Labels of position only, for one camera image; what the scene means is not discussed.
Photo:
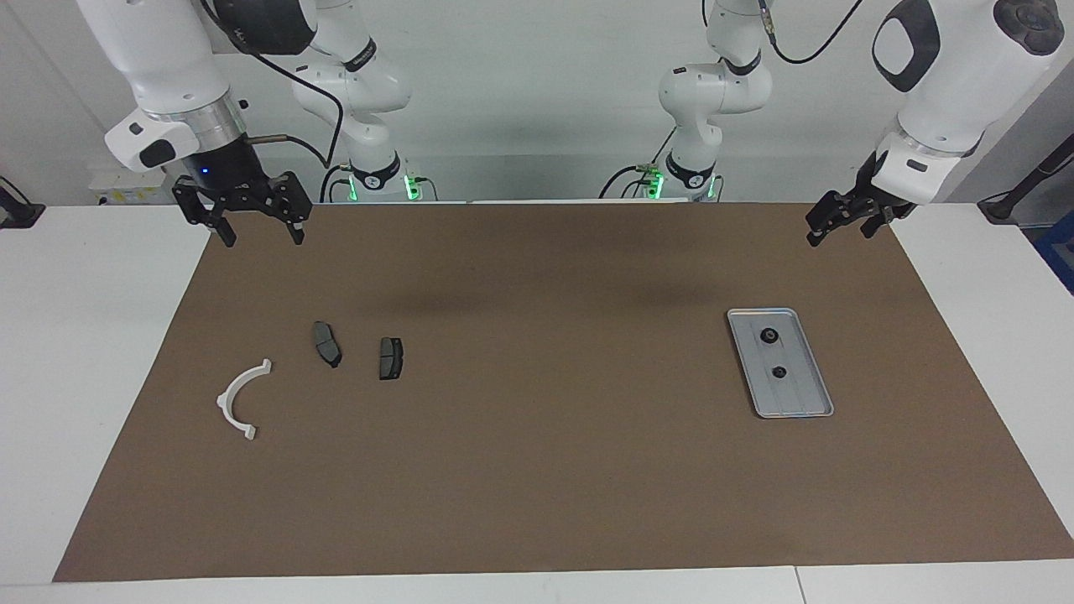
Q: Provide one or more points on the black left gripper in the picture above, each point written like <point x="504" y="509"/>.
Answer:
<point x="877" y="205"/>

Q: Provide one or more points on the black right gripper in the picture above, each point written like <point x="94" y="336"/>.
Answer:
<point x="222" y="176"/>

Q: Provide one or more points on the large black bearing gear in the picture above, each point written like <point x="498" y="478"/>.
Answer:
<point x="769" y="335"/>

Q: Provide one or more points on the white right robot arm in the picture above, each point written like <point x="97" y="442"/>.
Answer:
<point x="168" y="59"/>

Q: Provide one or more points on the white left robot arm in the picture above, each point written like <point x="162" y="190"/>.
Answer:
<point x="948" y="84"/>

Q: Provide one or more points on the silver metal tray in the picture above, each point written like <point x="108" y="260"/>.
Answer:
<point x="793" y="398"/>

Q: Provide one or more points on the white power strip box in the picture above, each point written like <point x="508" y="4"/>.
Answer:
<point x="126" y="195"/>

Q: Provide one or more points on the black clamp stand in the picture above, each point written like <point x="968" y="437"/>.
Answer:
<point x="17" y="214"/>
<point x="1003" y="205"/>

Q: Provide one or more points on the dark grey brake pad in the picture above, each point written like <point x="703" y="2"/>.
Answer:
<point x="391" y="358"/>
<point x="327" y="344"/>

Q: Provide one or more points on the blue storage bin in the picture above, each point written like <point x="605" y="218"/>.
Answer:
<point x="1061" y="252"/>

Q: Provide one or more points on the brown table mat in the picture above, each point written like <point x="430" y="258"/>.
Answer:
<point x="537" y="486"/>

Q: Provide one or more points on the white curved plastic bracket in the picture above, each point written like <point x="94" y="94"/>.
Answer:
<point x="223" y="403"/>

